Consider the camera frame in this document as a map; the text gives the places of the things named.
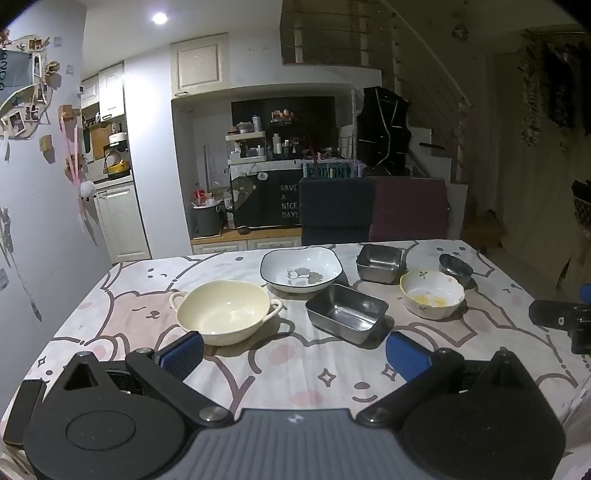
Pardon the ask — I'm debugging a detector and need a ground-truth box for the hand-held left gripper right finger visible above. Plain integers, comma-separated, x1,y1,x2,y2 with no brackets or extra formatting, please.
356,330,539,428

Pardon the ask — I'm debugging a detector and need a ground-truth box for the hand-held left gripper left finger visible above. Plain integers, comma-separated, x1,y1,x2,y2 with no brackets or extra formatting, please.
60,331,234,428

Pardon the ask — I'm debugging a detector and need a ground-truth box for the cream two-handled bowl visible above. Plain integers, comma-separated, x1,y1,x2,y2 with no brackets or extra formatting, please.
169,280,283,347

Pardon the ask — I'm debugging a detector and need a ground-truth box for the white flower-shaped bowl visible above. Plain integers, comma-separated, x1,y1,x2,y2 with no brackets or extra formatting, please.
399,269,465,320

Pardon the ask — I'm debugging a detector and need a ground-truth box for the large steel rectangular container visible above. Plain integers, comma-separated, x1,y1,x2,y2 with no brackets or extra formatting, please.
305,283,389,347

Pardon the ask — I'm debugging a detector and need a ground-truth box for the small steel square container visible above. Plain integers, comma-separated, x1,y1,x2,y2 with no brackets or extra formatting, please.
355,244,407,283

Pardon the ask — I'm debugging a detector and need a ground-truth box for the small round steel bowl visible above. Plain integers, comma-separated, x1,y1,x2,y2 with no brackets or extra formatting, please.
438,253,475,288

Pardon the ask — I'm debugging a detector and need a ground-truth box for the white bowl with leaf print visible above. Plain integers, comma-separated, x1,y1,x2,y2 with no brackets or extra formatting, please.
260,247,344,294

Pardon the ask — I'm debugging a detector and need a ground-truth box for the bear printed tablecloth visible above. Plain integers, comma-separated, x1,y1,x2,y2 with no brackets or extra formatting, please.
0,240,591,480

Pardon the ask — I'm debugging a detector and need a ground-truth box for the wooden box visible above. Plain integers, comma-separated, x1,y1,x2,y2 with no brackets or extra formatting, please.
462,212,506,252

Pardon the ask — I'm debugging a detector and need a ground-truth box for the wooden top low cabinet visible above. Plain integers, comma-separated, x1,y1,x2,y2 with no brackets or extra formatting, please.
190,226,303,256

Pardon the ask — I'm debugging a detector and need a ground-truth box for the grey trash bin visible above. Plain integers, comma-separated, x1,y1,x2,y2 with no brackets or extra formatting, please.
191,203,223,237

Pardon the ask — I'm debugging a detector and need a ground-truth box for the white kitchen base cabinet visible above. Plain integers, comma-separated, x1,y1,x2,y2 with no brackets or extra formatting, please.
95,182,152,264

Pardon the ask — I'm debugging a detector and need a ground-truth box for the maroon chair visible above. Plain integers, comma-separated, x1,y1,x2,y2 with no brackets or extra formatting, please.
369,176,450,243

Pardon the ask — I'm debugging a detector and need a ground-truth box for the dark blue chair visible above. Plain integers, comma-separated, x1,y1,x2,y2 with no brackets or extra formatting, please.
299,176,376,247

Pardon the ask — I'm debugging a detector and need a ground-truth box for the black flat rectangular device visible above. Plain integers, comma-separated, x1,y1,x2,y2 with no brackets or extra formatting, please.
2,378,47,446

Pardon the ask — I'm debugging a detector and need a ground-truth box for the black cabinet with white lettering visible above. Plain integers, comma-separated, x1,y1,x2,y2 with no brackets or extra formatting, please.
230,168,303,229

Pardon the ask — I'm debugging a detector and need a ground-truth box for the white staircase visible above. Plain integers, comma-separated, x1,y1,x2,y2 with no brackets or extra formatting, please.
406,124,467,185

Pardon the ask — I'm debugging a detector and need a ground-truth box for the pink ribbon plush hanging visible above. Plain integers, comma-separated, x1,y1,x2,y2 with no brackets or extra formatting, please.
60,105,98,204

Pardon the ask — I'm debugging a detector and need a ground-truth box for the teal sign plate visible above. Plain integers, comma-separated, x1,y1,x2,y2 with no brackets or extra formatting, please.
307,165,352,180

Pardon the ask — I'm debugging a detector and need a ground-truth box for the white storage rack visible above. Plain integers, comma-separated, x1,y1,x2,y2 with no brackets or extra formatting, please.
225,130,269,162

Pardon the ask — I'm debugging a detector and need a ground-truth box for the black jacket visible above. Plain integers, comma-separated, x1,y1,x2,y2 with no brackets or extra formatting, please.
355,85,413,169

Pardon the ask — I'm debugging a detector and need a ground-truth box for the white upper cabinet door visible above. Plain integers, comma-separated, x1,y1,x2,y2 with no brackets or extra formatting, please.
171,34,230,97

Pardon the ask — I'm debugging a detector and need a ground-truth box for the dark wall hanging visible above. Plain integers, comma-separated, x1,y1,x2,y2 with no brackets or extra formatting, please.
517,28,591,144

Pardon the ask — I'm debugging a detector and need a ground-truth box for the stair cable railing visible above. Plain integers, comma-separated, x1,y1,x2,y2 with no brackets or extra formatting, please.
392,14,476,153

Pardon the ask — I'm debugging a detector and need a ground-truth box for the wooden photo wall decoration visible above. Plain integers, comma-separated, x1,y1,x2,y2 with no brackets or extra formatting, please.
0,34,63,141

